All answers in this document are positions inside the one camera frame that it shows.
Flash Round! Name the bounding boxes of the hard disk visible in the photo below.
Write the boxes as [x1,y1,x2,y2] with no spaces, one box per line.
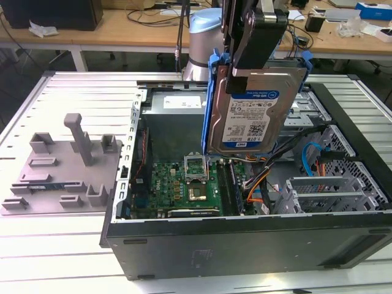
[200,50,314,159]

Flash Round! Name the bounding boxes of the coloured power wire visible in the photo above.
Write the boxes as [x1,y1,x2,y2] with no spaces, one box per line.
[315,149,352,180]

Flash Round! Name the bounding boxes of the green motherboard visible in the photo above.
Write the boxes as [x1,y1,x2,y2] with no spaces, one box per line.
[130,159,255,220]

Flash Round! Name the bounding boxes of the crumpled clear plastic bag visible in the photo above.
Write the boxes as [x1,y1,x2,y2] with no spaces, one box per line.
[28,20,59,38]

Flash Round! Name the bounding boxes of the black graphics card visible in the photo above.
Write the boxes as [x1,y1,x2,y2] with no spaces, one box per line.
[167,208,222,219]

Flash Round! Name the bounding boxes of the small black cube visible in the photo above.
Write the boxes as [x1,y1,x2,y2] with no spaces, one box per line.
[304,13,323,33]

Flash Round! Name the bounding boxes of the CPU socket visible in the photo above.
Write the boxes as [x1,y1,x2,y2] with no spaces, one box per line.
[186,182,211,203]

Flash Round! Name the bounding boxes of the flat white box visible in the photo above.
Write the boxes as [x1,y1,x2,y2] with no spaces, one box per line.
[323,8,358,23]

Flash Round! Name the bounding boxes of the large black box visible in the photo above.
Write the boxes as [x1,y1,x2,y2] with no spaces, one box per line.
[1,0,104,32]

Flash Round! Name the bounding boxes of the black case fan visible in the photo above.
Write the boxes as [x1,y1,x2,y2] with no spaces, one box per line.
[136,127,153,188]

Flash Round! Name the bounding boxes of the black open PC case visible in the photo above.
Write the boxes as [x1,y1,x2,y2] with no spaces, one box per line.
[99,80,392,281]

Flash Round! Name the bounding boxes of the blue cardboard box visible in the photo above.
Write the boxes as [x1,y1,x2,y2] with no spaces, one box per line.
[355,1,392,21]

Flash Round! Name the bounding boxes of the metal disk bay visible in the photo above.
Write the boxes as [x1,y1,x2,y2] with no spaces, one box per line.
[274,176,386,215]

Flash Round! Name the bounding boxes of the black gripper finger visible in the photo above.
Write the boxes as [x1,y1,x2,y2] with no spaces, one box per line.
[225,67,249,94]

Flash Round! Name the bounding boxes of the clear plastic bags pile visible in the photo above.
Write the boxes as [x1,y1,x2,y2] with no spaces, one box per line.
[336,17,382,38]

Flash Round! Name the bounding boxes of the orange wire bundle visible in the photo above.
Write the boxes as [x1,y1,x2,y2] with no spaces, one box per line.
[246,186,268,206]

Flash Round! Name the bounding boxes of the grey metal drive cage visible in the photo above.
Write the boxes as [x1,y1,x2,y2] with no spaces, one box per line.
[283,90,334,136]

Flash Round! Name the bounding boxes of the blue flat wire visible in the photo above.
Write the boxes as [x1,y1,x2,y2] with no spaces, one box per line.
[301,142,332,179]

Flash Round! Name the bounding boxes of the metal socket cover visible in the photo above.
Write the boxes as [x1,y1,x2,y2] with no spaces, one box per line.
[183,154,211,184]

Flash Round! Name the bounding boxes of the black sleeved cable bundle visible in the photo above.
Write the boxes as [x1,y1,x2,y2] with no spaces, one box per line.
[243,124,334,197]

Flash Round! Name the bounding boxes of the dark installed RAM stick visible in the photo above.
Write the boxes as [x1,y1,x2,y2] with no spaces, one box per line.
[228,161,247,216]

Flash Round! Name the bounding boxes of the grey parts rack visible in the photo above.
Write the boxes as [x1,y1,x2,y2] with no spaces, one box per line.
[0,113,124,217]

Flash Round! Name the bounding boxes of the wooden desk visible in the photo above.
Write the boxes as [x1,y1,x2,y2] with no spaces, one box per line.
[275,9,392,74]
[0,7,215,74]

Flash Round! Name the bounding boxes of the small white box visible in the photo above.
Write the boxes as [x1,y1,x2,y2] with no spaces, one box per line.
[375,26,392,43]

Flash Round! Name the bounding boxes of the black hanging cable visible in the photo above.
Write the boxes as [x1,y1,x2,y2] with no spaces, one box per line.
[175,0,190,74]

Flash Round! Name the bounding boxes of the grey metal power supply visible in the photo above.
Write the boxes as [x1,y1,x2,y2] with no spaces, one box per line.
[143,90,211,156]

